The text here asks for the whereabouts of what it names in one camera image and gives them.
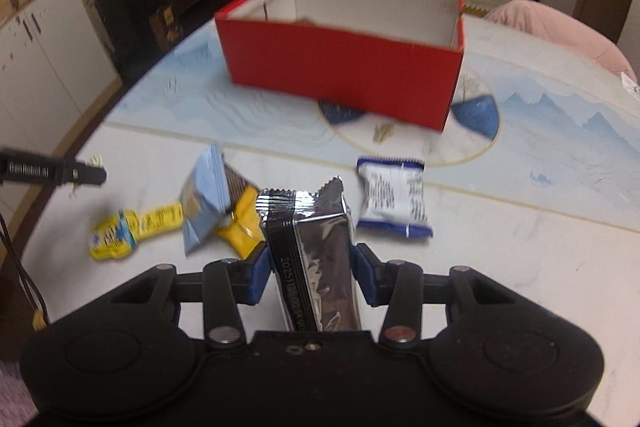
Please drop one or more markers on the light blue snack packet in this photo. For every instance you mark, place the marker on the light blue snack packet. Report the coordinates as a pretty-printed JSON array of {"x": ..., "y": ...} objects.
[{"x": 202, "y": 202}]

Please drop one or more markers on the yellow snack packet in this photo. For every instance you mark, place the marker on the yellow snack packet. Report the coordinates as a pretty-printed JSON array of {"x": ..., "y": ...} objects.
[{"x": 245, "y": 227}]

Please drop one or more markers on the yellow stick packet blue band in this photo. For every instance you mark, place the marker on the yellow stick packet blue band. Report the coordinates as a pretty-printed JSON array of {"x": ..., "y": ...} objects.
[{"x": 135, "y": 227}]

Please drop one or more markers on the white and blue snack packet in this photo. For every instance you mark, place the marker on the white and blue snack packet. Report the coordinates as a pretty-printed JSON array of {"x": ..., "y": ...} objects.
[{"x": 395, "y": 197}]

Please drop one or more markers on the silver foil snack packet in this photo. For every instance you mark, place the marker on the silver foil snack packet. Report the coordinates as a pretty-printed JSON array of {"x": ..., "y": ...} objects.
[{"x": 320, "y": 267}]

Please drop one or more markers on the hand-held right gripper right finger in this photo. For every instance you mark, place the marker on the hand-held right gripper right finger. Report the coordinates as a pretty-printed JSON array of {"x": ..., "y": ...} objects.
[{"x": 365, "y": 277}]

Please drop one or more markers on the brown cardboard carton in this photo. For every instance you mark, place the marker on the brown cardboard carton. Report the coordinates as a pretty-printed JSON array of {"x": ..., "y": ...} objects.
[{"x": 167, "y": 24}]

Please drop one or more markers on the red cardboard box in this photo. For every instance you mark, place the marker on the red cardboard box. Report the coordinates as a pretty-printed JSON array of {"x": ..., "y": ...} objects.
[{"x": 340, "y": 62}]

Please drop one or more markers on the white cabinet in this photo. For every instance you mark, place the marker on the white cabinet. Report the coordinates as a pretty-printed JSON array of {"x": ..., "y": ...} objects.
[{"x": 45, "y": 57}]

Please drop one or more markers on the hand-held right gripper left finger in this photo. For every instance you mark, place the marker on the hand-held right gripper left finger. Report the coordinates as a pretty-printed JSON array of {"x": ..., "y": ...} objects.
[{"x": 260, "y": 277}]

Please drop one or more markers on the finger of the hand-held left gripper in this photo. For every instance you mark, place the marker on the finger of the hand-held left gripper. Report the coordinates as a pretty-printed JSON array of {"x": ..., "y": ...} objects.
[{"x": 87, "y": 174}]

